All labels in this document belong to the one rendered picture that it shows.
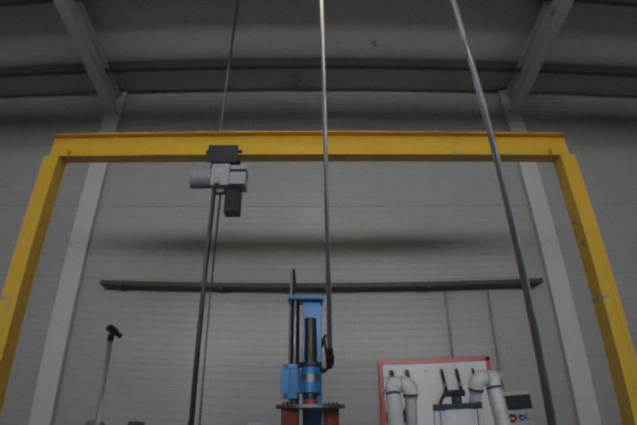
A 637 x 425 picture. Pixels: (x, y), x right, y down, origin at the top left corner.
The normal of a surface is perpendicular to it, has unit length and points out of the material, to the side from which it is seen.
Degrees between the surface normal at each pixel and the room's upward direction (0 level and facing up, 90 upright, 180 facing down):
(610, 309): 90
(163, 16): 174
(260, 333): 90
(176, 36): 174
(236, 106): 90
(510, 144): 90
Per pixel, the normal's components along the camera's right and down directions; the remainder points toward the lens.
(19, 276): 0.00, -0.49
